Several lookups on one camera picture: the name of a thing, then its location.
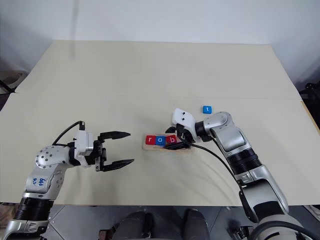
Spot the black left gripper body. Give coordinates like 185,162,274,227
92,136,109,173

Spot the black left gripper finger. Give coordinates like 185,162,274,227
101,158,136,173
99,130,132,144

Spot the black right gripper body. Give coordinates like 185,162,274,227
175,123,194,145

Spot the red letter b block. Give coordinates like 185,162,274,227
165,134,178,146

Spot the wooden letter tray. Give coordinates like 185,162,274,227
142,133,194,152

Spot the dark rounded shape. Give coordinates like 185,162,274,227
116,210,155,240
183,208,211,240

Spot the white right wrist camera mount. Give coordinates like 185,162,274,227
170,107,197,138

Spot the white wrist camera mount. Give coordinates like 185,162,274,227
170,107,197,138
73,128,96,169

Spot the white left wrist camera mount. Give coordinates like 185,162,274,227
73,128,96,169

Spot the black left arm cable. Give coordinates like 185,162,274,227
51,120,86,146

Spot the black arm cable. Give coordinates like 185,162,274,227
51,120,86,146
191,142,252,219

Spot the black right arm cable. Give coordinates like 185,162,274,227
191,142,252,219

